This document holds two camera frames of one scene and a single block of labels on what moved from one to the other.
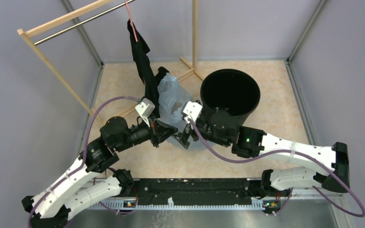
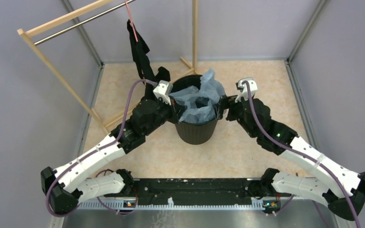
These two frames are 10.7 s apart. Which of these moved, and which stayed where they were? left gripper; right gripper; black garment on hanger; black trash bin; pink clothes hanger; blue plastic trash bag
Moved: left gripper; black trash bin; right gripper; blue plastic trash bag
Stayed: black garment on hanger; pink clothes hanger
